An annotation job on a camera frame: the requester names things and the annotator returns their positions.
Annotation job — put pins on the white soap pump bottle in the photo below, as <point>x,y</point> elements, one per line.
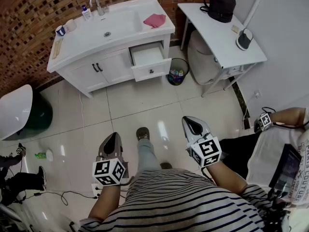
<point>86,14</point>

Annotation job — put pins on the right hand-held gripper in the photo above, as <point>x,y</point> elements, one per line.
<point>207,151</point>

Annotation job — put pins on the person's right forearm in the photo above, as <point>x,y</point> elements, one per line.
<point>224,178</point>

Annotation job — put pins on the white drawer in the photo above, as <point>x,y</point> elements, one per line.
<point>142,72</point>

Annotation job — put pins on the black and white handbag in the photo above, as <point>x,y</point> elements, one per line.
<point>244,41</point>

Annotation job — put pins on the black backpack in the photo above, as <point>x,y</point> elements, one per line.
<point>220,4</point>

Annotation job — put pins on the green spray bottle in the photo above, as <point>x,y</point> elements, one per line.
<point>43,155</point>

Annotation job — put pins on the blue and white cup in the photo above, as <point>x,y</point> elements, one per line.
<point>60,31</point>

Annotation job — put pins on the white wall pipe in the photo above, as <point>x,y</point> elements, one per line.
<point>254,6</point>

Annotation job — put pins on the person's left shoe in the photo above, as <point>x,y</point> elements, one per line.
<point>143,133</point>

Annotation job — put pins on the black monitor mount rig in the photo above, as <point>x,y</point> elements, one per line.
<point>275,209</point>

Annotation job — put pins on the pile of colourful trash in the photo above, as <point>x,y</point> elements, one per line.
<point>176,75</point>

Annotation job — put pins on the person's right shoe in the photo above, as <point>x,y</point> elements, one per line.
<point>166,165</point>

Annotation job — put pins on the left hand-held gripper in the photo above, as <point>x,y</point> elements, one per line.
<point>109,171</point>

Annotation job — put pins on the striped shirt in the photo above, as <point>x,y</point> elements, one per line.
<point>173,202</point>

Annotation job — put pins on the person's left leg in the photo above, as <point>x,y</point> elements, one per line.
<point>147,153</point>

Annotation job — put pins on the beige wooden comb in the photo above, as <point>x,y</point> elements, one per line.
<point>57,48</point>

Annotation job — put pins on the person's left forearm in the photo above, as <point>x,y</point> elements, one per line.
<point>103,202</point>

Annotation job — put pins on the white vanity cabinet with sink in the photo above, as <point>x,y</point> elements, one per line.
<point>96,35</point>

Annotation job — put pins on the chrome faucet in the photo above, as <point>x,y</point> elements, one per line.
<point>99,7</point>

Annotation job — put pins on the white side table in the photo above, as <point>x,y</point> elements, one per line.
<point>212,33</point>

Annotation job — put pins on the white power strip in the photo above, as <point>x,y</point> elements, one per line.
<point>95,190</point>

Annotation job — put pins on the person's shoe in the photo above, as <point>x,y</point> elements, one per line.
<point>143,133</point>
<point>166,165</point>

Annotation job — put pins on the black monitor screen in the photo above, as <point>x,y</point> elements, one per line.
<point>286,168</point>

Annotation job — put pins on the white toilet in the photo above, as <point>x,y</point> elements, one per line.
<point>200,57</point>

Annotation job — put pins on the black mesh trash bin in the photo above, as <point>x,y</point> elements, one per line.
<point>172,64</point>

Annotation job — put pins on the small beige packet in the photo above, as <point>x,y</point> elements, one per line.
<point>234,29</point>

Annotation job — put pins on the pink cloth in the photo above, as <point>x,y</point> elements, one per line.
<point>155,20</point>

